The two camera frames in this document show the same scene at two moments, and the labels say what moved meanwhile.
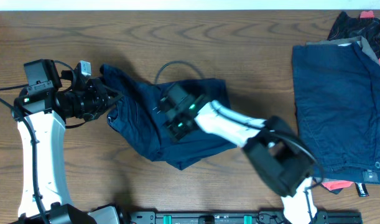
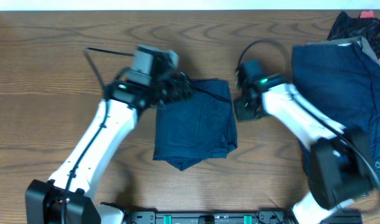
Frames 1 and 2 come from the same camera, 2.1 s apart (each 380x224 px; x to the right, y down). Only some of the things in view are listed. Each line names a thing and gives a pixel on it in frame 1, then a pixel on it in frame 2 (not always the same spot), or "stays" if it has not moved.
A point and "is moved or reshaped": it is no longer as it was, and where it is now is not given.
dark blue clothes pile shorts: x=342 y=104 stays
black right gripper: x=175 y=133 → x=240 y=114
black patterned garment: x=375 y=30 stays
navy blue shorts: x=137 y=117 is moved or reshaped
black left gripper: x=98 y=91 → x=181 y=88
